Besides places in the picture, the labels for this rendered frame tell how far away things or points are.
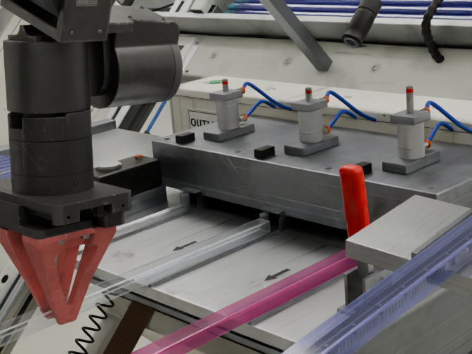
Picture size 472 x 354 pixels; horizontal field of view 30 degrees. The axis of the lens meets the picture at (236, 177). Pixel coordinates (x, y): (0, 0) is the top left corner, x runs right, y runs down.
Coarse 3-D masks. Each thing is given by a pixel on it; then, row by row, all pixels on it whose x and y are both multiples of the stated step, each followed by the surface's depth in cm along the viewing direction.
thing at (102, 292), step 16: (256, 224) 77; (208, 240) 74; (224, 240) 74; (240, 240) 76; (176, 256) 71; (192, 256) 72; (208, 256) 73; (128, 272) 69; (144, 272) 69; (160, 272) 70; (96, 288) 66; (112, 288) 67; (128, 288) 68; (48, 304) 64; (96, 304) 66; (16, 320) 62; (32, 320) 62; (48, 320) 63; (0, 336) 60; (16, 336) 61
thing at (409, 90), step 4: (408, 88) 72; (412, 88) 72; (408, 92) 72; (412, 92) 72; (408, 96) 72; (412, 96) 72; (408, 100) 72; (412, 100) 72; (408, 104) 72; (412, 104) 72; (408, 108) 72; (412, 108) 72; (408, 112) 72; (412, 112) 72
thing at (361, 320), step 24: (456, 240) 42; (408, 264) 40; (432, 264) 40; (456, 264) 41; (384, 288) 38; (408, 288) 38; (432, 288) 39; (360, 312) 36; (384, 312) 37; (312, 336) 35; (336, 336) 35; (360, 336) 35
